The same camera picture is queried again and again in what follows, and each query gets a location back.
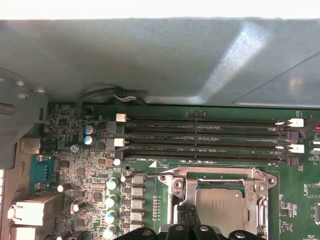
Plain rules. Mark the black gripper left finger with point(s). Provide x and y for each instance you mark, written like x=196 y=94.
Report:
x=183 y=216

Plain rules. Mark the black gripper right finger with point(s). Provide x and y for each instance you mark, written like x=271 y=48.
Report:
x=194 y=216

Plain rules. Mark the metal socket cover frame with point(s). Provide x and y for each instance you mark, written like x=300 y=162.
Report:
x=191 y=191

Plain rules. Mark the CPU with silver top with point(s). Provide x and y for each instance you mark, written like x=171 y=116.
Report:
x=220 y=207

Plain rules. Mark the RAM slot black latches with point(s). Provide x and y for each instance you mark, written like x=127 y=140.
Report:
x=225 y=156

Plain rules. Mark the RAM slot white latches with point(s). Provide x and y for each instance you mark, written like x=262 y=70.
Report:
x=225 y=121
x=225 y=145

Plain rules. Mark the CPU socket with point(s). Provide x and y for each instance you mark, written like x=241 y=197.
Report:
x=271 y=175

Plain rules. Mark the green motherboard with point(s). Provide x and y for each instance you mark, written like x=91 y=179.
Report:
x=295 y=200

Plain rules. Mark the metal network port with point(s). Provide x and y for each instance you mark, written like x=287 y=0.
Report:
x=37 y=207

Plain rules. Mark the blue port connector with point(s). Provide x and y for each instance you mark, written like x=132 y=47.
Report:
x=37 y=172

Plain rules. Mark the black open PC case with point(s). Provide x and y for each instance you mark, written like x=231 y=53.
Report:
x=150 y=62

